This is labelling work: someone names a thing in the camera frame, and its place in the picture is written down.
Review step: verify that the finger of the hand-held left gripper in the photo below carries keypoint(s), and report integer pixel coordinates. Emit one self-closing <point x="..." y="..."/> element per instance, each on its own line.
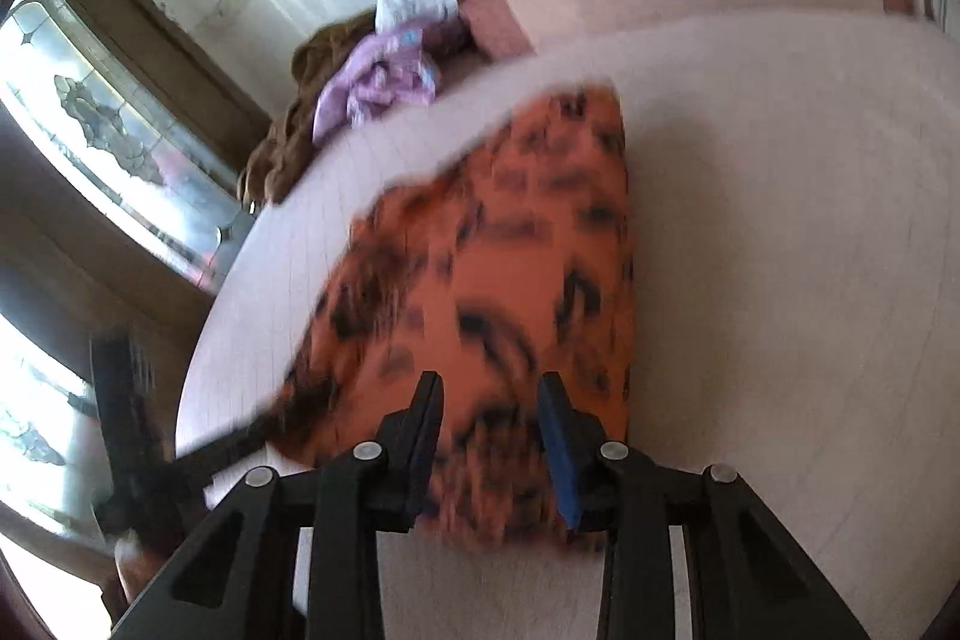
<point x="225" y="441"/>

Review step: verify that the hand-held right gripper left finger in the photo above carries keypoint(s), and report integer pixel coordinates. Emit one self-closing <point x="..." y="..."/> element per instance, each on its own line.
<point x="416" y="430"/>

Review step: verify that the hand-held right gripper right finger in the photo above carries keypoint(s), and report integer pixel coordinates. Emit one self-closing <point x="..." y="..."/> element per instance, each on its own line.
<point x="561" y="460"/>

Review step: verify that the orange black floral dress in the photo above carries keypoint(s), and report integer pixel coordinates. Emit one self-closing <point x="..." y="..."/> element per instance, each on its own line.
<point x="510" y="280"/>

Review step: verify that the stained glass door leaf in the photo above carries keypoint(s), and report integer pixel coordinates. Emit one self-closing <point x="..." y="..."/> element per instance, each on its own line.
<point x="37" y="422"/>

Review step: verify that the brown garment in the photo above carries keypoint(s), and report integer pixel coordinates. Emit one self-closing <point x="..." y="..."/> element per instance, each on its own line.
<point x="289" y="138"/>

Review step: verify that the wooden door with leaded glass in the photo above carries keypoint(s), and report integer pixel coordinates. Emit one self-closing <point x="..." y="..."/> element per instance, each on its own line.
<point x="112" y="108"/>

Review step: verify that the purple floral garment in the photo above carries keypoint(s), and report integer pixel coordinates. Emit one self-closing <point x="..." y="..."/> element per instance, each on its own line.
<point x="375" y="78"/>

